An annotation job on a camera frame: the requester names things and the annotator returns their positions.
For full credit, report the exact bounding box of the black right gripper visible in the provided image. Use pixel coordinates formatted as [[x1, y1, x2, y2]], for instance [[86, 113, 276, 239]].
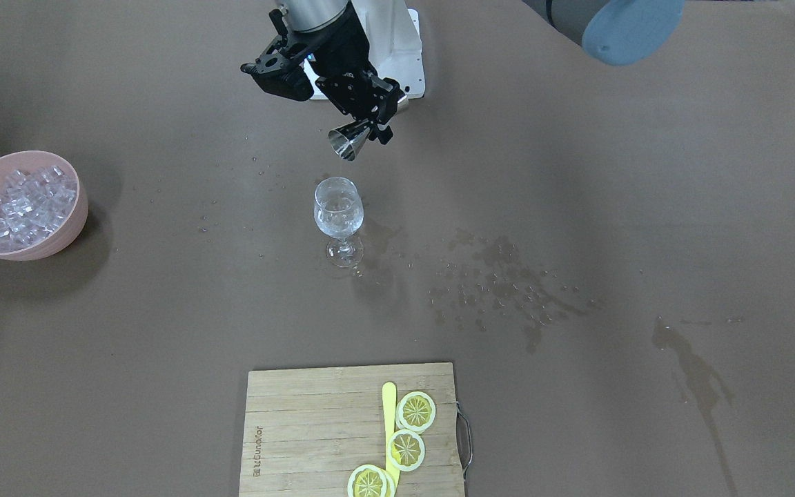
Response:
[[309, 14, 404, 145]]

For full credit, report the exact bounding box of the steel jigger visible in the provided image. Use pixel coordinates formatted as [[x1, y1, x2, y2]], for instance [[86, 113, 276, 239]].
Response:
[[327, 120, 371, 162]]

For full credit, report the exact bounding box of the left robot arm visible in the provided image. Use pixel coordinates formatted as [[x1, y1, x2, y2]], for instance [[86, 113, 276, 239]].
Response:
[[524, 1, 685, 66]]

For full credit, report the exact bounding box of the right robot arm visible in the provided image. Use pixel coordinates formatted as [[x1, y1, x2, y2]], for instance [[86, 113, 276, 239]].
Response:
[[257, 1, 405, 145]]

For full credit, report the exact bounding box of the clear wine glass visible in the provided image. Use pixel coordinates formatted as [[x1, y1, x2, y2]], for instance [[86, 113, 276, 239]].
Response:
[[313, 177, 365, 268]]

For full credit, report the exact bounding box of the pile of ice cubes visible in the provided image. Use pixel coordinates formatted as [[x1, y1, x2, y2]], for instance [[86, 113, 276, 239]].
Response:
[[0, 164, 79, 253]]

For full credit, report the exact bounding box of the yellow plastic knife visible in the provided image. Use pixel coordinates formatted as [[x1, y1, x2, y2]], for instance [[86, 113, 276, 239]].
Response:
[[381, 382, 400, 496]]

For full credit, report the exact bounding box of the bamboo cutting board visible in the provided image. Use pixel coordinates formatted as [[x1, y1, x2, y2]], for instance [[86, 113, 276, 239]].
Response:
[[237, 362, 467, 496]]

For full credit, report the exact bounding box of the middle lemon slice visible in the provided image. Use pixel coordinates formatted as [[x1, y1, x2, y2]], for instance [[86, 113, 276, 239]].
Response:
[[386, 430, 426, 472]]

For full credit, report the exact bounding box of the far lemon slice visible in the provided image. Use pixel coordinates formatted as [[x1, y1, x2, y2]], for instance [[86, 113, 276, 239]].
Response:
[[345, 465, 395, 497]]

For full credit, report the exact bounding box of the pink bowl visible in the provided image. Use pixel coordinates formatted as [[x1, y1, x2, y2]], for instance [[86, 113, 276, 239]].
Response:
[[0, 150, 88, 261]]

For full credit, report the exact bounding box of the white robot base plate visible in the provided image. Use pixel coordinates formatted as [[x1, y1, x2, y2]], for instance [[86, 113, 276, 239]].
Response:
[[353, 1, 426, 99]]

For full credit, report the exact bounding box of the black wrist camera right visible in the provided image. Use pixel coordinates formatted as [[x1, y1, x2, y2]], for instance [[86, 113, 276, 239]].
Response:
[[240, 37, 313, 101]]

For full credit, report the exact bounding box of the lemon slice near handle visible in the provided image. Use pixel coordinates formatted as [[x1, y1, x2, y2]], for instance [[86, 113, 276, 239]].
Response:
[[395, 391, 438, 434]]

